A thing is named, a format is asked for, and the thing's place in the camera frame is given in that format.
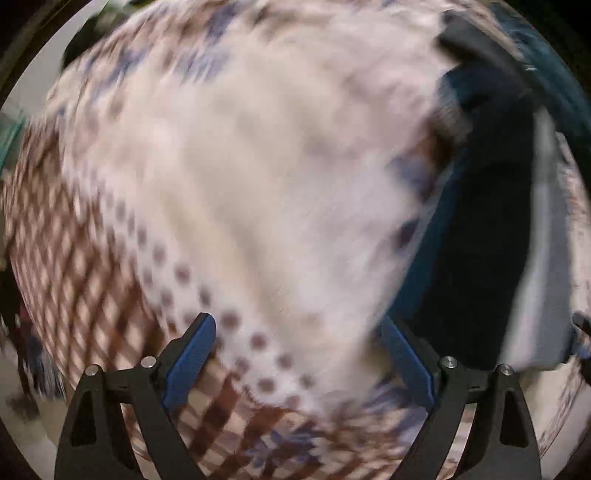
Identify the striped knit sweater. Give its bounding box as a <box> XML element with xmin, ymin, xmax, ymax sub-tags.
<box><xmin>392</xmin><ymin>65</ymin><xmax>578</xmax><ymax>372</ymax></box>

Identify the teal plush blanket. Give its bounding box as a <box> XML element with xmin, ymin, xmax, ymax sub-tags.
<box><xmin>489</xmin><ymin>2</ymin><xmax>591</xmax><ymax>153</ymax></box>

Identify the teal storage cart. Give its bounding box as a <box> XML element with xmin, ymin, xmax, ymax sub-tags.
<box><xmin>0</xmin><ymin>108</ymin><xmax>26</xmax><ymax>169</ymax></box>

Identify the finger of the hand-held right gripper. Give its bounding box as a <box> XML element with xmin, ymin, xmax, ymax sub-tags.
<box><xmin>571</xmin><ymin>311</ymin><xmax>591</xmax><ymax>344</ymax></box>

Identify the floral bed sheet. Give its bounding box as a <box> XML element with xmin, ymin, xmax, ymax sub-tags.
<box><xmin>2</xmin><ymin>0</ymin><xmax>587</xmax><ymax>480</ymax></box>

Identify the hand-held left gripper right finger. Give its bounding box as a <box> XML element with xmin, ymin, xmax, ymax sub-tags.
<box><xmin>381</xmin><ymin>318</ymin><xmax>542</xmax><ymax>480</ymax></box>

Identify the black folded garment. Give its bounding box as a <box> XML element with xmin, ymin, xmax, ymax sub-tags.
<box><xmin>436</xmin><ymin>11</ymin><xmax>532</xmax><ymax>75</ymax></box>

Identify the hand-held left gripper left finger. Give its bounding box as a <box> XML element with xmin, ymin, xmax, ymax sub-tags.
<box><xmin>54</xmin><ymin>312</ymin><xmax>217</xmax><ymax>480</ymax></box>

